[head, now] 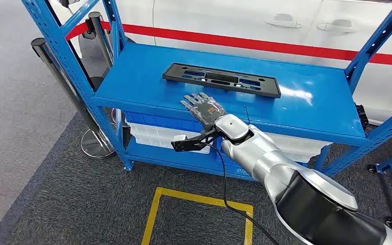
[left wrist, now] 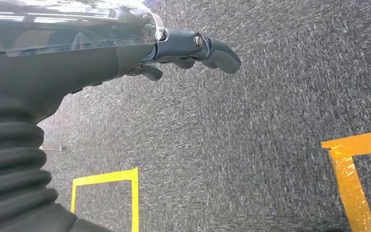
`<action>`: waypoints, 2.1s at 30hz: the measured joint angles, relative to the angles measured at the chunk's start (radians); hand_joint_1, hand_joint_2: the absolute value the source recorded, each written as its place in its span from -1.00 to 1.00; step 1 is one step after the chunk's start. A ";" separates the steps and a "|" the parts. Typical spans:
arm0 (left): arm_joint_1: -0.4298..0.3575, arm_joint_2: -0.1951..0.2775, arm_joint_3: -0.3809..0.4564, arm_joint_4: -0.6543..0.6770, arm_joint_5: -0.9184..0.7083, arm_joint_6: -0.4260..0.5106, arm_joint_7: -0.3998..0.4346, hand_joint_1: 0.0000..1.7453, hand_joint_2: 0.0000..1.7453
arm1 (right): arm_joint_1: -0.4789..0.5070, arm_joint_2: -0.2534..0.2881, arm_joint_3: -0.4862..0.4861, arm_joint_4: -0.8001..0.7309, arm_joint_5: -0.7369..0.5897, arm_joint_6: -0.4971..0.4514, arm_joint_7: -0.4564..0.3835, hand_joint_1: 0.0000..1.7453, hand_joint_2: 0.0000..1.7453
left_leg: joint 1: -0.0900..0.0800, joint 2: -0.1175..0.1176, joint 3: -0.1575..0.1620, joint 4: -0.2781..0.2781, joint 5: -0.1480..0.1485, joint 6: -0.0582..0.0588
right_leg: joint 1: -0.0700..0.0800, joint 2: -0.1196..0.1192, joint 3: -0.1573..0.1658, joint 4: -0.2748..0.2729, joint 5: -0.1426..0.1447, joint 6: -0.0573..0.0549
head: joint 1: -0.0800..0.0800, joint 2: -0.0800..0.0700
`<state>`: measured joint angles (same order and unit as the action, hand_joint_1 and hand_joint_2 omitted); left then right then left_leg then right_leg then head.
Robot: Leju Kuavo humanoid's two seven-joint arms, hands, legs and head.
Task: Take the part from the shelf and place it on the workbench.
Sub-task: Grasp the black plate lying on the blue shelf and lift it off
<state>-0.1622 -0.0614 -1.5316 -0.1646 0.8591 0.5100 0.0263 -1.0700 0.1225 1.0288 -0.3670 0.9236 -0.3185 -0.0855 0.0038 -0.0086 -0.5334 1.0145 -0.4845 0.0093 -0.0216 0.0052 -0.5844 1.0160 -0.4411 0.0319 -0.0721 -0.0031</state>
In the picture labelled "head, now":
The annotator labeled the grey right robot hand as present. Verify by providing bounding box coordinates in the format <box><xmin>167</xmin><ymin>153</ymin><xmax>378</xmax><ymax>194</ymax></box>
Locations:
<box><xmin>181</xmin><ymin>92</ymin><xmax>227</xmax><ymax>133</ymax></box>

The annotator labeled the black plastic car part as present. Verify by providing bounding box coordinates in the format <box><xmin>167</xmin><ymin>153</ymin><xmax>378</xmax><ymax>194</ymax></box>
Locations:
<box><xmin>162</xmin><ymin>63</ymin><xmax>282</xmax><ymax>99</ymax></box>

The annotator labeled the blue steel shelf rack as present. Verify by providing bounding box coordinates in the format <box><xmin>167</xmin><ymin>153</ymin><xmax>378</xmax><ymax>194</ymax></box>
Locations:
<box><xmin>21</xmin><ymin>0</ymin><xmax>392</xmax><ymax>182</ymax></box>

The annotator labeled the red barrier belt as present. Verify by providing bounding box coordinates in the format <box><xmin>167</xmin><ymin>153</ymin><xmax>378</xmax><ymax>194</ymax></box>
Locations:
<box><xmin>65</xmin><ymin>20</ymin><xmax>392</xmax><ymax>67</ymax></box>

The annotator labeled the white car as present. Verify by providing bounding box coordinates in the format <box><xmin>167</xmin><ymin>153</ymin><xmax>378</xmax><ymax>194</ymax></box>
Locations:
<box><xmin>48</xmin><ymin>0</ymin><xmax>392</xmax><ymax>126</ymax></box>

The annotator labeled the yellow floor tape rectangle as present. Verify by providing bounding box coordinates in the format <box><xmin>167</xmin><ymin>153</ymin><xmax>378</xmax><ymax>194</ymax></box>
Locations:
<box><xmin>141</xmin><ymin>187</ymin><xmax>254</xmax><ymax>245</ymax></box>

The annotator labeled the small black plastic piece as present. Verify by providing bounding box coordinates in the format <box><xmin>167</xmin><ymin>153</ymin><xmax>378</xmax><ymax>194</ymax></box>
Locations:
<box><xmin>354</xmin><ymin>102</ymin><xmax>370</xmax><ymax>132</ymax></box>

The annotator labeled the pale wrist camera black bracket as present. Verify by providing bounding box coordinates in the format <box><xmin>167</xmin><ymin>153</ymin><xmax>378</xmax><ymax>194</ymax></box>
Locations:
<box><xmin>170</xmin><ymin>130</ymin><xmax>221</xmax><ymax>153</ymax></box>

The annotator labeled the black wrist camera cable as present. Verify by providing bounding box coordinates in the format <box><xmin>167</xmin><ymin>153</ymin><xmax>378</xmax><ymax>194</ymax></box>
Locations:
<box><xmin>199</xmin><ymin>141</ymin><xmax>281</xmax><ymax>245</ymax></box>

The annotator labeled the chrome stanchion post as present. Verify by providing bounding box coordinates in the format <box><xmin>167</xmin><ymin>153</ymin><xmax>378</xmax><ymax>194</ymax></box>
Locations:
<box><xmin>31</xmin><ymin>38</ymin><xmax>116</xmax><ymax>160</ymax></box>
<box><xmin>85</xmin><ymin>12</ymin><xmax>115</xmax><ymax>70</ymax></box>

